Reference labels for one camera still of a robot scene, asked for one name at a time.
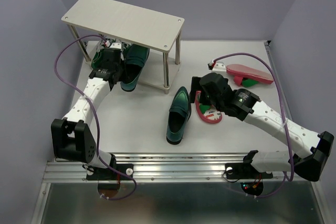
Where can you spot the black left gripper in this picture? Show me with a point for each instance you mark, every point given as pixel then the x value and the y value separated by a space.
pixel 122 64

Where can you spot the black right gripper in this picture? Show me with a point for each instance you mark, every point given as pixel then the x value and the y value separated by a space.
pixel 196 85

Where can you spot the green canvas sneaker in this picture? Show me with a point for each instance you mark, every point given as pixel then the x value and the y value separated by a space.
pixel 125 46
pixel 101 45

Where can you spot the green leather loafer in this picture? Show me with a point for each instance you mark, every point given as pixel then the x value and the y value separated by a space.
pixel 179 114
pixel 135 59

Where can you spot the colourful pink slide sandal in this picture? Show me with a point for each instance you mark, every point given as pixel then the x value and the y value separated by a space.
pixel 207 113

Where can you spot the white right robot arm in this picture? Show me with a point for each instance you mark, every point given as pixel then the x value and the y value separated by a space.
pixel 309 150

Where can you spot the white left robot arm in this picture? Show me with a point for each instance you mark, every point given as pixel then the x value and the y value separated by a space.
pixel 71 135

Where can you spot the white two-tier shoe shelf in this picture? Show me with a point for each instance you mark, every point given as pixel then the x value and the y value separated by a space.
pixel 159 32

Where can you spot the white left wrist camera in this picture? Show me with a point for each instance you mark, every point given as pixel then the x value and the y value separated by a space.
pixel 115 46

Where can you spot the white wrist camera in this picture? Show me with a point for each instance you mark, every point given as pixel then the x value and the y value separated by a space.
pixel 115 46
pixel 219 67

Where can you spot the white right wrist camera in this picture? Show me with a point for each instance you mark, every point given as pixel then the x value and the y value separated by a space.
pixel 219 67

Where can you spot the aluminium mounting rail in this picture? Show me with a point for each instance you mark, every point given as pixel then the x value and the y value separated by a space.
pixel 153 167

